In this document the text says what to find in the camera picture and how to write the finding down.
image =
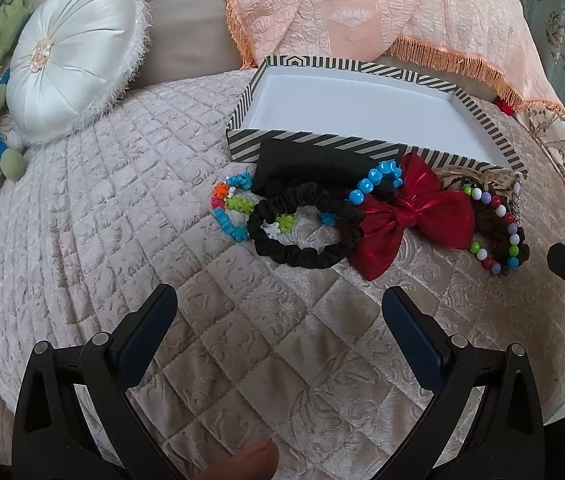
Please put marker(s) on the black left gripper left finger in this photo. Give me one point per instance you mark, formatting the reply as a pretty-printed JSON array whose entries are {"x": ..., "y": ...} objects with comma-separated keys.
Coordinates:
[{"x": 51, "y": 439}]

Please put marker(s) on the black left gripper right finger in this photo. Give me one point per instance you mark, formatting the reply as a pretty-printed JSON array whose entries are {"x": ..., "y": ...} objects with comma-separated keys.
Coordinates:
[{"x": 506, "y": 437}]

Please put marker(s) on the red satin bow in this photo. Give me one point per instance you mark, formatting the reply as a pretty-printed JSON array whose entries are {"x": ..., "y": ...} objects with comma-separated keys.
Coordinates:
[{"x": 444, "y": 216}]

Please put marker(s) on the black velvet scrunchie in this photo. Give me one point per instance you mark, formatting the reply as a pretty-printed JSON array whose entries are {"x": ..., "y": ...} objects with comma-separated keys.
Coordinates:
[{"x": 305, "y": 227}]

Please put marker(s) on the dark brown scrunchie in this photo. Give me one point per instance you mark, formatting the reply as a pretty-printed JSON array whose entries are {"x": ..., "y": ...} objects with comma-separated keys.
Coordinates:
[{"x": 492, "y": 220}]

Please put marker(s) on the person's left hand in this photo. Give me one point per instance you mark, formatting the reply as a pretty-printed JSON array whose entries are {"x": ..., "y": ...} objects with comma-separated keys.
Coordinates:
[{"x": 257, "y": 461}]

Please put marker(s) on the small red object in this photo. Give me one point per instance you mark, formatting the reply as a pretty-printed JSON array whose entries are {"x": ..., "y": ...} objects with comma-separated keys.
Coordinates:
[{"x": 503, "y": 106}]

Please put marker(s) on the quilted beige bedspread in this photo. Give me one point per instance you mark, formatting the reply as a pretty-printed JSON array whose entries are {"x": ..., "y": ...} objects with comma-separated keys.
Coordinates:
[{"x": 257, "y": 350}]

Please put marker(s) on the peach fringed blanket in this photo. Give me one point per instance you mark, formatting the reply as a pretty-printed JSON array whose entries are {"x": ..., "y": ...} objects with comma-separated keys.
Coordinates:
[{"x": 485, "y": 40}]

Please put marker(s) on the black velvet pouch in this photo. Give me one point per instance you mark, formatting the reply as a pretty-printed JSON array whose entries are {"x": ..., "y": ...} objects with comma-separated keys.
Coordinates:
[{"x": 284, "y": 164}]

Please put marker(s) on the striped black white box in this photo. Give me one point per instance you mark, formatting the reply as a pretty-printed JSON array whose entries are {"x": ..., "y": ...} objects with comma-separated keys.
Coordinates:
[{"x": 367, "y": 108}]

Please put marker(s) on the round white satin cushion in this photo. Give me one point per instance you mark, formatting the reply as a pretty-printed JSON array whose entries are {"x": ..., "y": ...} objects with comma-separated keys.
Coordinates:
[{"x": 73, "y": 60}]

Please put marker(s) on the beige upholstered headboard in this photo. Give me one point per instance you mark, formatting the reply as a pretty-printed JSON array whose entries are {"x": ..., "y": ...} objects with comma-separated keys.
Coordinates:
[{"x": 188, "y": 38}]

